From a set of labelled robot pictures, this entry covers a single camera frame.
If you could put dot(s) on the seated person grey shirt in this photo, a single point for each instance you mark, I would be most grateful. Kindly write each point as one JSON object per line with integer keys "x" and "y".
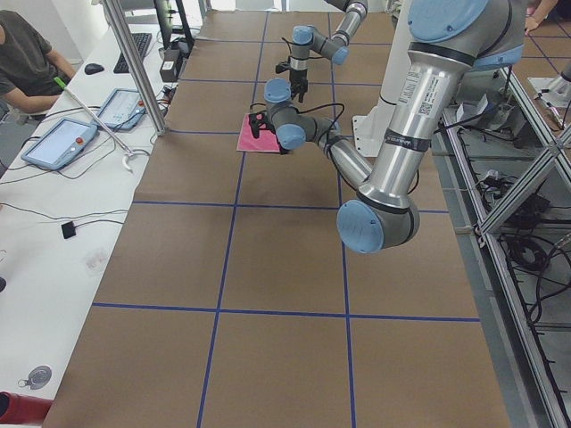
{"x": 29, "y": 66}

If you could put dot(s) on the round metal disc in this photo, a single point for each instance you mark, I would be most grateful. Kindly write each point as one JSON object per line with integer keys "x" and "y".
{"x": 37, "y": 378}

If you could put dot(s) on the black power adapter box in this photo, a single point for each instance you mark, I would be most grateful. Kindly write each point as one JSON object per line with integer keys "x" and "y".
{"x": 172, "y": 60}

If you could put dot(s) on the pink and grey towel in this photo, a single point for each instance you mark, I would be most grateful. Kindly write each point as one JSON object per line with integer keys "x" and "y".
{"x": 246, "y": 143}

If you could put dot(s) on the aluminium truss frame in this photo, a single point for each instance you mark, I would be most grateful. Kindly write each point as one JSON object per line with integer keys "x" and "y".
{"x": 507, "y": 180}

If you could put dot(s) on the white grabber stick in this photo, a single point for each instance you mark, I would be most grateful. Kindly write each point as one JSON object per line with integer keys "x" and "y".
{"x": 128, "y": 152}

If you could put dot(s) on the black computer mouse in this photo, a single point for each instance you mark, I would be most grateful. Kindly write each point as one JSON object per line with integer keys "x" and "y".
{"x": 93, "y": 68}

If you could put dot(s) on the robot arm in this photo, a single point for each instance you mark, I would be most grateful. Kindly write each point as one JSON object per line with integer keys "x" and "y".
{"x": 307, "y": 39}
{"x": 449, "y": 38}

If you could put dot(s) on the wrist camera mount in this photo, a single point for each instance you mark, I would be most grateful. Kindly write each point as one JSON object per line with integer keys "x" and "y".
{"x": 282, "y": 67}
{"x": 258, "y": 122}

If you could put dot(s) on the red bottle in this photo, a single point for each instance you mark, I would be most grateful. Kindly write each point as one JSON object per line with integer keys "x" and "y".
{"x": 23, "y": 409}

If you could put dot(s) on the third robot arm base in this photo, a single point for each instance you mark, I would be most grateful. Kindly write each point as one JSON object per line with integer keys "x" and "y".
{"x": 553, "y": 94}

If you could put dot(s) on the teach pendant tablet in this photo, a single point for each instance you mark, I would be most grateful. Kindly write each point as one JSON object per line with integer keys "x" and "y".
{"x": 61, "y": 144}
{"x": 122, "y": 110}

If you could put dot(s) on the aluminium frame post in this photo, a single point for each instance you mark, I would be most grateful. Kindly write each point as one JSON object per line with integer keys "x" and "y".
{"x": 136, "y": 67}

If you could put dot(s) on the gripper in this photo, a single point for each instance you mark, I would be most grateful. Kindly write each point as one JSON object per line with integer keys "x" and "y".
{"x": 283, "y": 150}
{"x": 298, "y": 80}

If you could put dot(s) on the small black square pad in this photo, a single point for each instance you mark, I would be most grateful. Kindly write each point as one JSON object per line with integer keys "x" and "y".
{"x": 69, "y": 230}

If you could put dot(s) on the black computer monitor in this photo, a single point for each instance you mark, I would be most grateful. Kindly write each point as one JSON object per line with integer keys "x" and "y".
{"x": 165, "y": 12}

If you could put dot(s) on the far teach pendant tablet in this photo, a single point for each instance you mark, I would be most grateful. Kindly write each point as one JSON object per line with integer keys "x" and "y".
{"x": 122, "y": 110}

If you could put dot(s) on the near teach pendant tablet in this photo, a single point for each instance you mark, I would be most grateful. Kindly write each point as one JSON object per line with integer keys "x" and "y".
{"x": 61, "y": 144}

